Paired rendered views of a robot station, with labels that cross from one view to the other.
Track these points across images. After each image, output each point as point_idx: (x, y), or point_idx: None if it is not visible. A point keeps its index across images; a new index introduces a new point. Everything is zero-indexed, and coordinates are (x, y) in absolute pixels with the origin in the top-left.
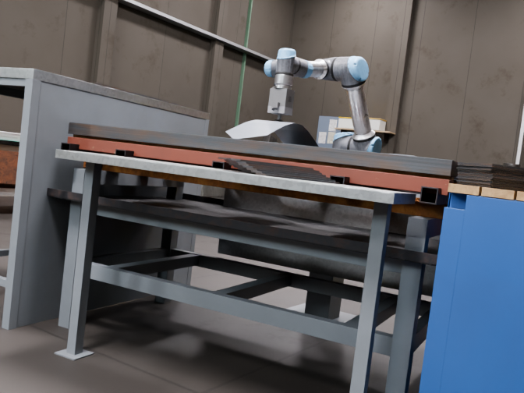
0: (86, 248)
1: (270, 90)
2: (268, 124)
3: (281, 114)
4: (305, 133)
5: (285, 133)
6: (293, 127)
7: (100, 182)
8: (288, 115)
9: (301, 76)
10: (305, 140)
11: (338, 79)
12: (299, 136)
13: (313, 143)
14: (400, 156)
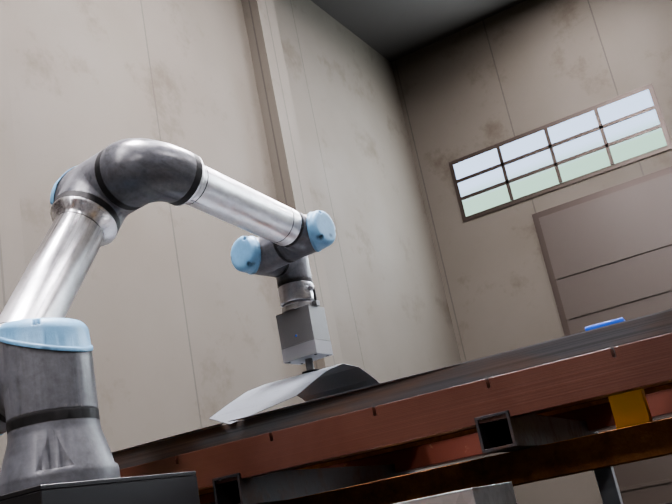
0: None
1: (324, 313)
2: (331, 391)
3: (304, 360)
4: (252, 392)
5: (296, 382)
6: (279, 381)
7: (597, 482)
8: (291, 362)
9: (257, 274)
10: (247, 401)
11: (129, 212)
12: (263, 392)
13: (226, 409)
14: None
